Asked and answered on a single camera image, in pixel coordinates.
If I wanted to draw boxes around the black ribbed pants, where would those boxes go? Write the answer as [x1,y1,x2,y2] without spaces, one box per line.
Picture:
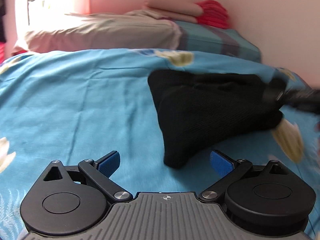
[148,69,283,169]

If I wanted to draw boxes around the blue floral bed sheet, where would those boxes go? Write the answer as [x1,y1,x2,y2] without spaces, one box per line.
[0,48,320,240]

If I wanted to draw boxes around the folded red cloth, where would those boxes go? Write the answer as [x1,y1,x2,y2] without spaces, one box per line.
[195,0,230,29]

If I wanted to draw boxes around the blue plaid pillow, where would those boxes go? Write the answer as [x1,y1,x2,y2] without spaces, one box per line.
[176,21,261,63]

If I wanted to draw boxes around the folded pink cloth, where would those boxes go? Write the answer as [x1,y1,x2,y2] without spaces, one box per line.
[142,0,203,23]

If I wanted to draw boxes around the grey beige pillow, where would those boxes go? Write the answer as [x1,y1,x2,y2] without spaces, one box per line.
[12,10,182,54]

